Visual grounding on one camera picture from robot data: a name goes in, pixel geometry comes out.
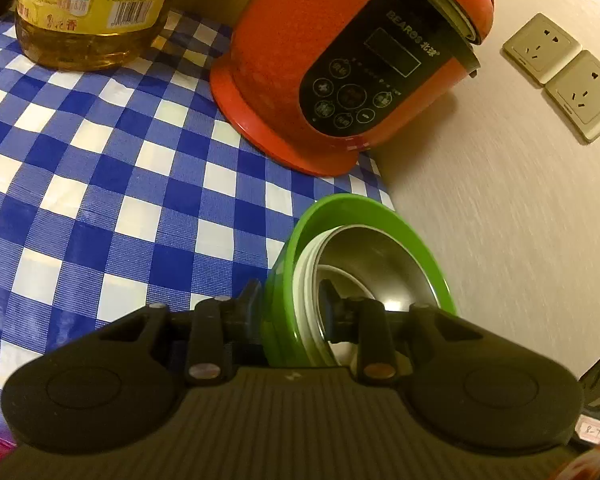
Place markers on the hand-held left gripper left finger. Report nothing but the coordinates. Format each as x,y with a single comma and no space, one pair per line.
245,310

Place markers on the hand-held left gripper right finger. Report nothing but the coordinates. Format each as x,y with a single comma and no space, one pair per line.
330,307

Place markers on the white bowl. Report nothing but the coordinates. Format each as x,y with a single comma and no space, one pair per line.
305,280

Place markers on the green plastic bowl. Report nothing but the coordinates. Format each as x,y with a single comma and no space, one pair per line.
280,280

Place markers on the stainless steel bowl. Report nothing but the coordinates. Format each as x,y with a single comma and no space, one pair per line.
380,265

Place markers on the blue white checkered tablecloth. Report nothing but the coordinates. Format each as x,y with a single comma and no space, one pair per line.
105,160

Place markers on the orange electric rice cooker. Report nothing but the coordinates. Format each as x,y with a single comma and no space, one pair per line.
290,45

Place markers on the large cooking oil bottle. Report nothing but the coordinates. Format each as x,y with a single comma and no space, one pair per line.
90,20

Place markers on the beige wall socket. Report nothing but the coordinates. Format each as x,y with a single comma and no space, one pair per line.
587,95
540,47

